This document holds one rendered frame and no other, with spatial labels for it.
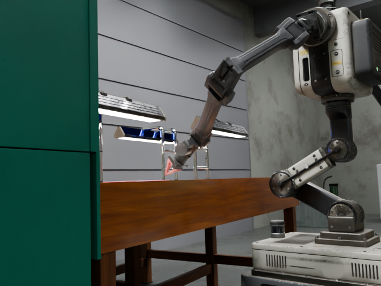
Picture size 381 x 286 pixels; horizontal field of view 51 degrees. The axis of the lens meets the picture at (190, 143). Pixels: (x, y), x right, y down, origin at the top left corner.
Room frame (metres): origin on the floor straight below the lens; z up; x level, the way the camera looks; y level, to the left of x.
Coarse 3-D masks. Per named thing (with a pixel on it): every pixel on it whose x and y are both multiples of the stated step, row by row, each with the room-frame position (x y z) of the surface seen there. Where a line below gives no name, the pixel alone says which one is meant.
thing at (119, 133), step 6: (120, 126) 2.45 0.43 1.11; (120, 132) 2.43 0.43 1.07; (126, 132) 2.46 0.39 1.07; (132, 132) 2.51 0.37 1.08; (138, 132) 2.57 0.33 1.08; (144, 132) 2.63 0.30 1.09; (150, 132) 2.70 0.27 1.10; (138, 138) 2.55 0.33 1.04; (144, 138) 2.60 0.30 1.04; (150, 138) 2.65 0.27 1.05; (156, 138) 2.72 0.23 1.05; (168, 138) 2.85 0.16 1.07
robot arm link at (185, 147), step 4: (192, 136) 1.74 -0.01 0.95; (184, 140) 1.66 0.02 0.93; (188, 140) 1.67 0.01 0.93; (192, 140) 1.70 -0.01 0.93; (196, 140) 1.73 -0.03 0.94; (208, 140) 1.70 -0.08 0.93; (180, 144) 1.66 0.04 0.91; (184, 144) 1.66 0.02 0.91; (188, 144) 1.65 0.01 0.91; (192, 144) 1.67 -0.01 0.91; (196, 144) 1.70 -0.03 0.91; (200, 144) 1.73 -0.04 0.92; (204, 144) 1.71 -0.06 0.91; (208, 144) 1.73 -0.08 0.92; (176, 148) 1.67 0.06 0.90; (180, 148) 1.67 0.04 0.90; (184, 148) 1.66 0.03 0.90; (188, 148) 1.66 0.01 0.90; (192, 148) 1.70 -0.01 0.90; (200, 148) 1.72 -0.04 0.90; (176, 152) 1.68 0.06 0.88; (180, 152) 1.67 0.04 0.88; (184, 152) 1.66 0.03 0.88; (188, 152) 1.68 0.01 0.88
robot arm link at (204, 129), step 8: (208, 80) 1.37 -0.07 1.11; (208, 88) 1.40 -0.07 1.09; (208, 96) 1.43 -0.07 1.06; (216, 96) 1.40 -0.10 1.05; (224, 96) 1.36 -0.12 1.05; (232, 96) 1.38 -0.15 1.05; (208, 104) 1.46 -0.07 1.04; (216, 104) 1.43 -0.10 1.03; (224, 104) 1.39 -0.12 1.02; (208, 112) 1.50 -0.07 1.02; (216, 112) 1.51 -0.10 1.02; (200, 120) 1.59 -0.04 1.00; (208, 120) 1.54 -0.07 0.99; (200, 128) 1.63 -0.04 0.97; (208, 128) 1.62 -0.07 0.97; (200, 136) 1.67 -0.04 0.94; (208, 136) 1.69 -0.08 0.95
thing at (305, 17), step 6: (306, 12) 1.54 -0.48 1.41; (312, 12) 1.53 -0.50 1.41; (300, 18) 1.53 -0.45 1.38; (306, 18) 1.51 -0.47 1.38; (312, 18) 1.52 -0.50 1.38; (312, 24) 1.51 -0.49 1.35; (318, 24) 1.53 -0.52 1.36; (312, 30) 1.52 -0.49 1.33; (318, 30) 1.54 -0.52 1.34; (312, 36) 1.56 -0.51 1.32; (318, 36) 1.55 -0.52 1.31; (306, 42) 1.58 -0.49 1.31
